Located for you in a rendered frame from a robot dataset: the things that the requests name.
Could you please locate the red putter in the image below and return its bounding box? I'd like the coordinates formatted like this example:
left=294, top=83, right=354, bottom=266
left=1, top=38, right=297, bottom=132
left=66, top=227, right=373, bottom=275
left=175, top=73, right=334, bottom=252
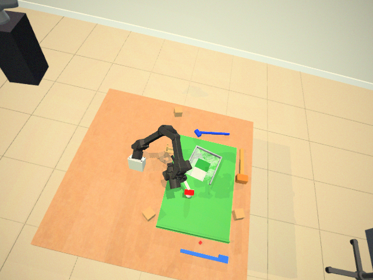
left=171, top=155, right=194, bottom=195

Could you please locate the green putting mat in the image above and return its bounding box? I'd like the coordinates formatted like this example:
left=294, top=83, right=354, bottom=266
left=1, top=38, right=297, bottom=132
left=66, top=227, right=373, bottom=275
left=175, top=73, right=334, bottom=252
left=156, top=135, right=237, bottom=240

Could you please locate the tan cube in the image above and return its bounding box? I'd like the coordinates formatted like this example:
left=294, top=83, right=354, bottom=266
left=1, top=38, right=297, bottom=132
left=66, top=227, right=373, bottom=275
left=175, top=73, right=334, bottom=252
left=174, top=107, right=182, bottom=117
left=232, top=208, right=245, bottom=221
left=142, top=206, right=156, bottom=221

